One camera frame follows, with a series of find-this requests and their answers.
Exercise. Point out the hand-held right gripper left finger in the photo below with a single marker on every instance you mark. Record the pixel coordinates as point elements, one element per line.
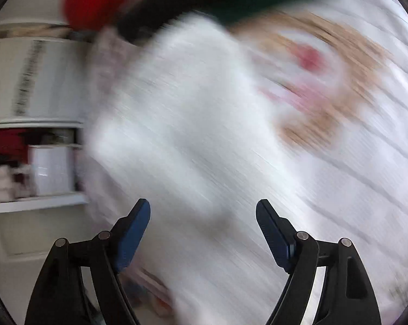
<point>131,240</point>

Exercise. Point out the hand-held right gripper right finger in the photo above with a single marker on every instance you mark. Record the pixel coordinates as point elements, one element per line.
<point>275,237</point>

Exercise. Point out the white tweed jacket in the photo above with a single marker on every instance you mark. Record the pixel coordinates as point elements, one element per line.
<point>173,125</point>

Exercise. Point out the floral bed blanket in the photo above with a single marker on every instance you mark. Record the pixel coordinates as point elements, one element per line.
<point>353,162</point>

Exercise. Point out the white wardrobe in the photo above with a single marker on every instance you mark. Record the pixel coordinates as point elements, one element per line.
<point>21,81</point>

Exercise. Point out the black folded jacket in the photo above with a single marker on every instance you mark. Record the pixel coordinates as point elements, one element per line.
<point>170,3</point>

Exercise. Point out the red quilt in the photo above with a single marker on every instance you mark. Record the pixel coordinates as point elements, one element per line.
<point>99,0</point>

